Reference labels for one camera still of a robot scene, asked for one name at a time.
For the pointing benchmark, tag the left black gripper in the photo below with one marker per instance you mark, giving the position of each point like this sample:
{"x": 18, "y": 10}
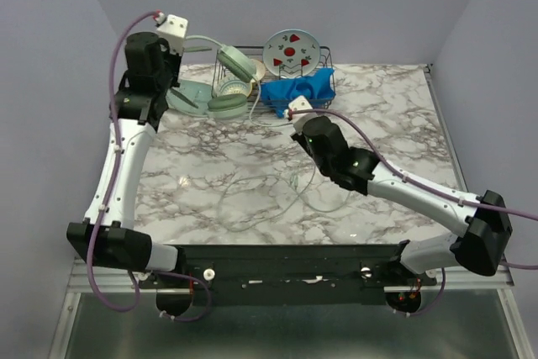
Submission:
{"x": 175, "y": 58}

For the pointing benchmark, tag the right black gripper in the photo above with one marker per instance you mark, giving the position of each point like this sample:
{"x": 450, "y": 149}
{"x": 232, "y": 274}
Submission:
{"x": 300, "y": 136}

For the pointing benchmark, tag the mint green headphones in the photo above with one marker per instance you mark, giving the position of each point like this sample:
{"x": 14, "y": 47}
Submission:
{"x": 227, "y": 96}

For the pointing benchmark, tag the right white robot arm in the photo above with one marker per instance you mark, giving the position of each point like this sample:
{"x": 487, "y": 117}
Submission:
{"x": 478, "y": 228}

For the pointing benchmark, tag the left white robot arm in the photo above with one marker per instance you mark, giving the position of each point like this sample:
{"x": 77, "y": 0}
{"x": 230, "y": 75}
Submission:
{"x": 106, "y": 237}

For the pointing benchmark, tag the mint green rectangular tray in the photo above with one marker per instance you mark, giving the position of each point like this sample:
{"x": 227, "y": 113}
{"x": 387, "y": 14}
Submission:
{"x": 190, "y": 98}

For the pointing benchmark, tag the blue yellow patterned bowl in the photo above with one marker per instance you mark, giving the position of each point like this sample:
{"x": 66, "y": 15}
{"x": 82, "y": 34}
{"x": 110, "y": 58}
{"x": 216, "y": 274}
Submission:
{"x": 232, "y": 85}

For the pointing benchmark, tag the blue cloth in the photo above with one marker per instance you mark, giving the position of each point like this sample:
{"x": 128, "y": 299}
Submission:
{"x": 317, "y": 89}

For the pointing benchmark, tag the cream bowl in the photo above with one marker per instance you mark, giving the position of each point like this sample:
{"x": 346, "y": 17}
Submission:
{"x": 260, "y": 70}

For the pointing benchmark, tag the strawberry pattern plate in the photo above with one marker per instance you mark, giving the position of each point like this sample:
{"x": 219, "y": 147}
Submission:
{"x": 291, "y": 53}

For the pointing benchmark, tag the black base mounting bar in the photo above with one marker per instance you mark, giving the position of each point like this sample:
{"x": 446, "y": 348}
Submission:
{"x": 287, "y": 275}

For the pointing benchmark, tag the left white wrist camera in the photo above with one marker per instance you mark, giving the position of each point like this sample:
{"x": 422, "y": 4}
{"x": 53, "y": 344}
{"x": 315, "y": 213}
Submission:
{"x": 173, "y": 29}

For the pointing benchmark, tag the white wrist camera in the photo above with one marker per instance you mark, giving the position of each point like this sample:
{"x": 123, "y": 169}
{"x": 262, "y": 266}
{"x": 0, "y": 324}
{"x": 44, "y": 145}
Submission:
{"x": 173, "y": 29}
{"x": 298, "y": 113}

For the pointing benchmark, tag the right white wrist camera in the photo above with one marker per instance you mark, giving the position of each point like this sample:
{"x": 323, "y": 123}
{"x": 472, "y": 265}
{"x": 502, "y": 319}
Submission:
{"x": 298, "y": 113}

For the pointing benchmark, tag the black wire dish rack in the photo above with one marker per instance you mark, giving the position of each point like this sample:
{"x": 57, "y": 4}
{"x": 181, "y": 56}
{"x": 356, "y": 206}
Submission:
{"x": 255, "y": 52}

